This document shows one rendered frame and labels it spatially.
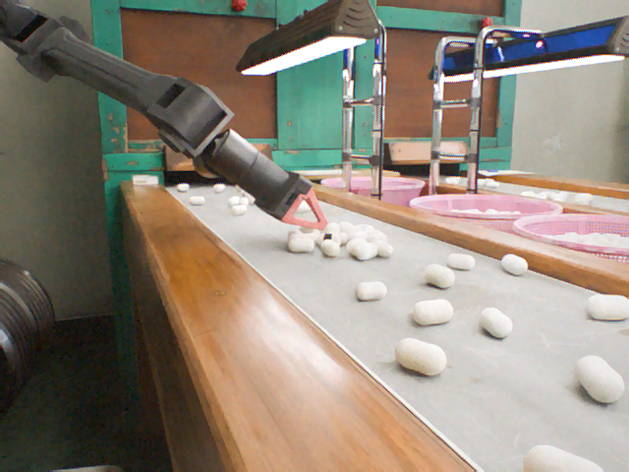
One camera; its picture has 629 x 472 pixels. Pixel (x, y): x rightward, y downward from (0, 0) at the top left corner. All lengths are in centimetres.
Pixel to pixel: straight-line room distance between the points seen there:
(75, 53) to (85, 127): 147
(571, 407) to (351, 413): 15
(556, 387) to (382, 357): 12
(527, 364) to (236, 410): 22
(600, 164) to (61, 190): 301
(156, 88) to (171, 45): 82
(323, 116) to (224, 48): 35
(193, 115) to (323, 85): 100
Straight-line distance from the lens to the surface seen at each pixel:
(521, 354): 44
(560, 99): 347
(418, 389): 37
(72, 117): 239
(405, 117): 181
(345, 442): 26
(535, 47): 135
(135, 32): 158
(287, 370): 33
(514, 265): 65
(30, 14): 108
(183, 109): 72
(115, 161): 155
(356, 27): 86
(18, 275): 54
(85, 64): 90
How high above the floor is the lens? 91
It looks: 11 degrees down
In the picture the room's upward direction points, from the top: straight up
